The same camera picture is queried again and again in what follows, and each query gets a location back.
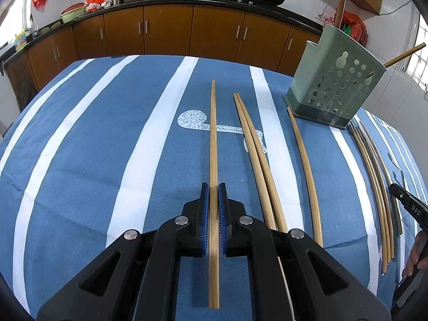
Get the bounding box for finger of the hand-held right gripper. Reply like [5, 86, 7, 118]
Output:
[389, 183, 414, 213]

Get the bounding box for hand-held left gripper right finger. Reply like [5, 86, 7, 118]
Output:
[218, 182, 392, 321]

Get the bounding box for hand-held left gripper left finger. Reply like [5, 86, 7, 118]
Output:
[37, 182, 210, 321]

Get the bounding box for dark metal chopstick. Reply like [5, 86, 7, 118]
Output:
[358, 123, 403, 235]

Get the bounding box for bundle of chopsticks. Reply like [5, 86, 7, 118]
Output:
[348, 124, 388, 273]

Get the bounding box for green perforated chopstick holder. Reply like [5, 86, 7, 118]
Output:
[283, 23, 388, 131]

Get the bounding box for person's right hand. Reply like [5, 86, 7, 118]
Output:
[402, 232, 428, 280]

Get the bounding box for blue white striped tablecloth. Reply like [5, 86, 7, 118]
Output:
[0, 55, 428, 321]

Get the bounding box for barred window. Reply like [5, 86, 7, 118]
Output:
[399, 7, 428, 91]

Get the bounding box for wooden lower kitchen cabinets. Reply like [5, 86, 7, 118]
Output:
[5, 3, 322, 108]

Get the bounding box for plastic food bags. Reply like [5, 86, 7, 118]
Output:
[85, 0, 114, 13]

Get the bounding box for green basin with red lid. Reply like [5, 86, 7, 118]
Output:
[60, 3, 86, 24]

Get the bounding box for yellow dish soap bottle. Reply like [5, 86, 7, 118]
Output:
[13, 28, 29, 53]

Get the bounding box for bright window beside sink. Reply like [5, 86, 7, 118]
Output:
[0, 0, 29, 42]

